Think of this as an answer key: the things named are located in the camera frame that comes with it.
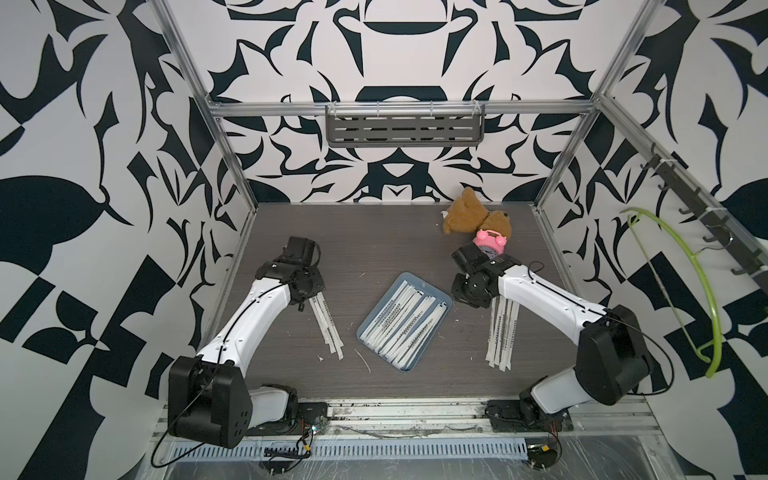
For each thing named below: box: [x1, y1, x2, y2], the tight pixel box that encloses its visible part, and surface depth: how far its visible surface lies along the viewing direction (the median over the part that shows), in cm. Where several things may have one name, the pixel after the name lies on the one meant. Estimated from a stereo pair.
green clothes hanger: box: [620, 208, 723, 379], surface depth 60 cm
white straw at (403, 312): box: [374, 291, 424, 353], surface depth 92 cm
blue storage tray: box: [356, 271, 453, 373], surface depth 91 cm
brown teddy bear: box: [443, 186, 512, 239], surface depth 107 cm
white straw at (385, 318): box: [360, 280, 415, 346], surface depth 93 cm
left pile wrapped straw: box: [308, 292, 344, 361], surface depth 89 cm
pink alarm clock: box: [473, 229, 507, 259], surface depth 99 cm
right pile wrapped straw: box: [485, 295, 520, 371], surface depth 89 cm
